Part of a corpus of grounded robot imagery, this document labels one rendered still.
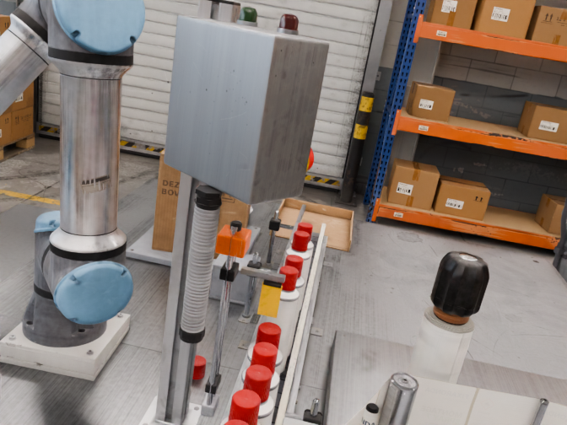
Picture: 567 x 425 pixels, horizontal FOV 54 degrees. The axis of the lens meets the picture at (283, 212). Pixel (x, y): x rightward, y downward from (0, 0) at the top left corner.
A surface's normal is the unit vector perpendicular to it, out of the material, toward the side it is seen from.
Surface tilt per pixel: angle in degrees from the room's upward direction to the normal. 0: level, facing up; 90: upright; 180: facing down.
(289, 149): 90
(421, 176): 90
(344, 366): 0
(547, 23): 90
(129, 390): 0
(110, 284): 95
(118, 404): 0
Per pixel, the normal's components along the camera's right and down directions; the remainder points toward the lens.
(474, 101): -0.10, 0.32
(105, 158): 0.76, 0.29
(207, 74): -0.68, 0.14
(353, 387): 0.16, -0.93
